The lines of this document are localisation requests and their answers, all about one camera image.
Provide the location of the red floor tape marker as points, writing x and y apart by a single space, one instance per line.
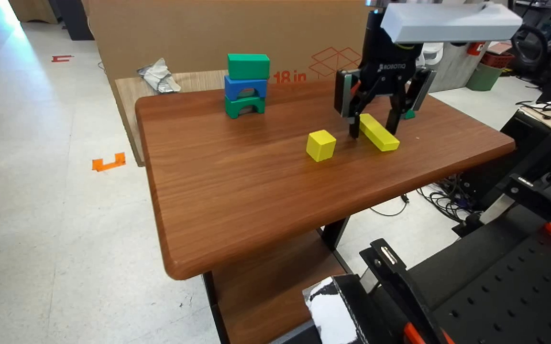
62 57

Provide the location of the crumpled plastic bag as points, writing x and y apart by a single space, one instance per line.
160 75

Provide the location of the large cardboard box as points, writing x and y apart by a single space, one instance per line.
225 29

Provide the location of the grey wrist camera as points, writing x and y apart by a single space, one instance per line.
344 92

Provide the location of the blue arch block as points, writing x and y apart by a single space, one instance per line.
234 86

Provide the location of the green rectangular block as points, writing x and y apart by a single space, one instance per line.
248 65

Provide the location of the green wedge block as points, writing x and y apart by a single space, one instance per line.
411 115

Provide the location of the yellow rectangular block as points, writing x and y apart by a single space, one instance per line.
382 136

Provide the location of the green bin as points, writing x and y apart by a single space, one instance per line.
483 77

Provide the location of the wooden lower table shelf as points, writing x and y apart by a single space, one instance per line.
269 293

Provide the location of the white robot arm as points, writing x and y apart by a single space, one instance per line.
449 21

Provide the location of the green arch block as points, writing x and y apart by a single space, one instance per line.
233 107

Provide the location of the yellow cube block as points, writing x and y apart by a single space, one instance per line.
321 145

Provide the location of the orange floor tape marker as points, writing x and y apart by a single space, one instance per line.
106 165

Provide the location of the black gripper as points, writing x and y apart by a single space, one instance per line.
391 73

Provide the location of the black perforated mounting board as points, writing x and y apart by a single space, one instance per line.
512 287

